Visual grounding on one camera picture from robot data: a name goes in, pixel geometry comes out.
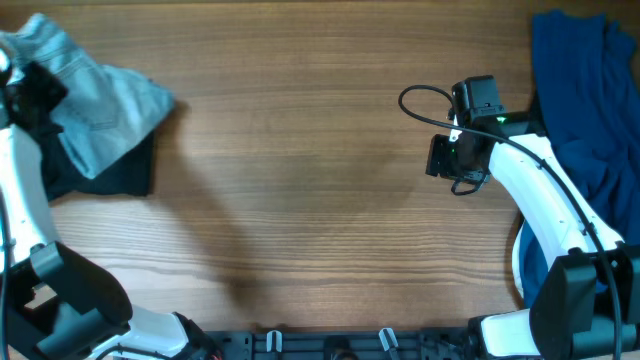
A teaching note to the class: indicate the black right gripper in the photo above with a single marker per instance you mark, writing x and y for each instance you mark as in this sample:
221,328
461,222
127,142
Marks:
436,162

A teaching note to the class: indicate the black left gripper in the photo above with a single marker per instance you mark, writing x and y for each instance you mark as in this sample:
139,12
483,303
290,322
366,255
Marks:
55,88

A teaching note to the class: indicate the light blue denim shorts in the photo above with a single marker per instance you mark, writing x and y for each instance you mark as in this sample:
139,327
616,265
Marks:
107,111

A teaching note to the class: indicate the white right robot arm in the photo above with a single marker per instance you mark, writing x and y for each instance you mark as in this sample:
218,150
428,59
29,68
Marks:
588,303

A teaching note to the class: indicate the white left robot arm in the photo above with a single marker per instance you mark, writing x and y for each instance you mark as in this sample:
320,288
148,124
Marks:
55,303

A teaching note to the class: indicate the black folded t-shirt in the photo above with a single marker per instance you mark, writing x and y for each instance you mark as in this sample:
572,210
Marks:
130,175

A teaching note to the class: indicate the dark blue shirt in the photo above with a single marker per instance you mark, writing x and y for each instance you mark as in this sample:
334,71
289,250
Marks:
589,102

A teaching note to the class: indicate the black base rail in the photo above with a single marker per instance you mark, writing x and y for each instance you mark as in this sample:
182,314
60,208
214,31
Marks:
447,343

